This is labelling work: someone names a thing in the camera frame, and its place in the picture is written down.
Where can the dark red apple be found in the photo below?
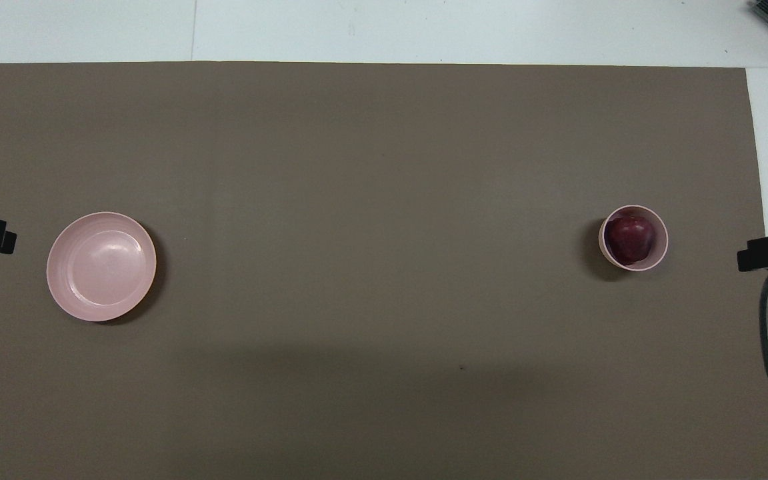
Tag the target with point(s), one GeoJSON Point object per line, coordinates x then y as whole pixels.
{"type": "Point", "coordinates": [630, 238]}

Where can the pink bowl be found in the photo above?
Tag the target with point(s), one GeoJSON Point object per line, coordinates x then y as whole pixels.
{"type": "Point", "coordinates": [662, 240]}

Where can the pink plate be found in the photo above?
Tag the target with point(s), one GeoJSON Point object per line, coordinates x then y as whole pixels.
{"type": "Point", "coordinates": [100, 266]}

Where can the brown table mat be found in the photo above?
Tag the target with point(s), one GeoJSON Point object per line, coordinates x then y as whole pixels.
{"type": "Point", "coordinates": [384, 200]}

